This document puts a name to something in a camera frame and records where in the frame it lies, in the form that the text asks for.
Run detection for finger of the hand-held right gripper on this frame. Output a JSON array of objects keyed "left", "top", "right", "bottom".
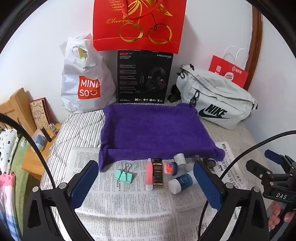
[
  {"left": 245, "top": 159, "right": 275, "bottom": 184},
  {"left": 264, "top": 149, "right": 289, "bottom": 168}
]

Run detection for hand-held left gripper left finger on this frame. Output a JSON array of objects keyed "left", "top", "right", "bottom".
[{"left": 23, "top": 160, "right": 100, "bottom": 241}]

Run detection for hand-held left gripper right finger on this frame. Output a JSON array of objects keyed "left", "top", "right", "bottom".
[{"left": 193, "top": 161, "right": 270, "bottom": 241}]

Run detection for black stick with white cap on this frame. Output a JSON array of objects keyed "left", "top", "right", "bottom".
[{"left": 202, "top": 158, "right": 217, "bottom": 169}]

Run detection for mint green binder clip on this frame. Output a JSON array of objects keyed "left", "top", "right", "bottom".
[{"left": 114, "top": 161, "right": 135, "bottom": 182}]

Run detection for black gold lighter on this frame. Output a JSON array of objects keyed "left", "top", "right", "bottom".
[{"left": 153, "top": 159, "right": 165, "bottom": 188}]

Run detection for pink white pen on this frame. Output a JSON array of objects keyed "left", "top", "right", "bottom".
[{"left": 146, "top": 158, "right": 155, "bottom": 191}]

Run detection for person's right hand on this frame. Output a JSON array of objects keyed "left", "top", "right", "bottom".
[{"left": 268, "top": 201, "right": 296, "bottom": 230}]

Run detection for blue bottle with white cap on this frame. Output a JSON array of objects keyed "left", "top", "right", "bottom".
[{"left": 168, "top": 173, "right": 194, "bottom": 194}]

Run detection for small white jar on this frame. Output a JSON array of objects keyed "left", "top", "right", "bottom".
[{"left": 174, "top": 153, "right": 186, "bottom": 166}]

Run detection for small blue jar pink label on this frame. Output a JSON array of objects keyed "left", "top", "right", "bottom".
[{"left": 162, "top": 163, "right": 179, "bottom": 176}]

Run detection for striped bed sheet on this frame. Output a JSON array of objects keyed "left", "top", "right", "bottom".
[{"left": 40, "top": 109, "right": 266, "bottom": 241}]

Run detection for newspaper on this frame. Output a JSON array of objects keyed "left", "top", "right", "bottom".
[{"left": 69, "top": 141, "right": 273, "bottom": 241}]

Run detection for small blue box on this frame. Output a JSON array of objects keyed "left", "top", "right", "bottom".
[{"left": 32, "top": 130, "right": 47, "bottom": 151}]

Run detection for purple towel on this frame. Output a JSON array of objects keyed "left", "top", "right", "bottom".
[{"left": 98, "top": 103, "right": 226, "bottom": 172}]

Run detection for pink cloth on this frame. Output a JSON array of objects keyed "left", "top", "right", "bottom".
[{"left": 0, "top": 172, "right": 22, "bottom": 241}]

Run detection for grey waist bag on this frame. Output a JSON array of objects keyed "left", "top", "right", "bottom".
[{"left": 176, "top": 64, "right": 258, "bottom": 130}]

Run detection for patterned notebook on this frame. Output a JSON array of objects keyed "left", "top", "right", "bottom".
[{"left": 29, "top": 98, "right": 51, "bottom": 131}]

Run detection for floral white cloth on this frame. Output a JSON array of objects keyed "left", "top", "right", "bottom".
[{"left": 0, "top": 128, "right": 19, "bottom": 175}]

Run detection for wooden nightstand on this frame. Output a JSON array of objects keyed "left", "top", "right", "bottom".
[{"left": 0, "top": 87, "right": 63, "bottom": 181}]

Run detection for small red paper bag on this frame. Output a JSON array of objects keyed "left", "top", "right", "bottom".
[{"left": 208, "top": 46, "right": 249, "bottom": 89}]

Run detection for white plastic shopping bag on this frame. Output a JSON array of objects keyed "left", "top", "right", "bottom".
[{"left": 59, "top": 33, "right": 117, "bottom": 114}]

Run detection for black headset box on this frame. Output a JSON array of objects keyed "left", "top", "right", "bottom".
[{"left": 117, "top": 49, "right": 174, "bottom": 104}]

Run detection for red gift bag gold cherries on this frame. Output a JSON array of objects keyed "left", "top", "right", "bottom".
[{"left": 93, "top": 0, "right": 187, "bottom": 54}]

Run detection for black cable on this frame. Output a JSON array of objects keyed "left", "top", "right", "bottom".
[
  {"left": 201, "top": 130, "right": 296, "bottom": 241},
  {"left": 0, "top": 113, "right": 57, "bottom": 193}
]

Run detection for brown wooden frame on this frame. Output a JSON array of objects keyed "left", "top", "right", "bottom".
[{"left": 245, "top": 9, "right": 263, "bottom": 91}]

